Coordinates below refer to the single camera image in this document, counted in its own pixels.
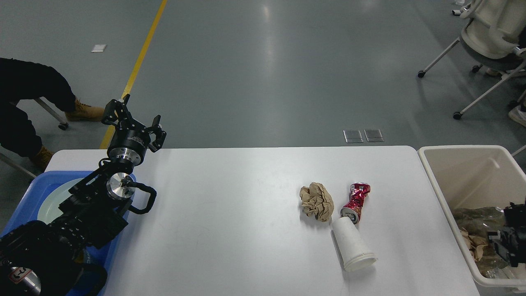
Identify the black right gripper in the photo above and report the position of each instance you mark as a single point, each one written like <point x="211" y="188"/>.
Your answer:
<point x="510" y="242"/>

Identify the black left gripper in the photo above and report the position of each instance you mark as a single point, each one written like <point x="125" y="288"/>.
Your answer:
<point x="127" y="143"/>

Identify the foil wrapper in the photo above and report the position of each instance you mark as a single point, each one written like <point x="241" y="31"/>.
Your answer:
<point x="478" y="222"/>

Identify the green plate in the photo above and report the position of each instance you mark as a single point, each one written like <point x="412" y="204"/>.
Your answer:
<point x="49" y="209"/>

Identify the crushed red soda can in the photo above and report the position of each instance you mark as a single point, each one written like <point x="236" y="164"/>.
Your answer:
<point x="356" y="199"/>

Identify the brown paper ball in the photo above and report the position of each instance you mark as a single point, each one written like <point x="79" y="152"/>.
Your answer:
<point x="317" y="202"/>

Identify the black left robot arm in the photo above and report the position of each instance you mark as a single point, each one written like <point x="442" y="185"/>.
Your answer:
<point x="40" y="259"/>

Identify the crumpled paper in foil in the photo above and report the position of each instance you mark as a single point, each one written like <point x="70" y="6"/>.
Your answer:
<point x="475" y="244"/>

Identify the tan boot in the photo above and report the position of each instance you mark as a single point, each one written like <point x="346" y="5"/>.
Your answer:
<point x="85" y="112"/>
<point x="42" y="158"/>

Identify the grey chair leg with caster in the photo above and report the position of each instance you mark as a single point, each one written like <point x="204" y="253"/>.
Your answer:
<point x="63" y="123"/>

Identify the beige plastic bin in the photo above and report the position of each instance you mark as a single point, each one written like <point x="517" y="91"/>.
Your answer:
<point x="476" y="177"/>

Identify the person in beige trousers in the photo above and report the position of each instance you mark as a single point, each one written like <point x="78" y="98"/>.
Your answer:
<point x="518" y="113"/>

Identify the white paper cup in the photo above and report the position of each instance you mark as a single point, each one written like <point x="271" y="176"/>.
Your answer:
<point x="354" y="251"/>

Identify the silver floor plate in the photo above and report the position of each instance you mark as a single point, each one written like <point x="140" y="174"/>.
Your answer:
<point x="353" y="136"/>
<point x="374" y="135"/>

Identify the white office chair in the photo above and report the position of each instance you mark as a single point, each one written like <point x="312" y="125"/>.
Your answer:
<point x="492" y="37"/>

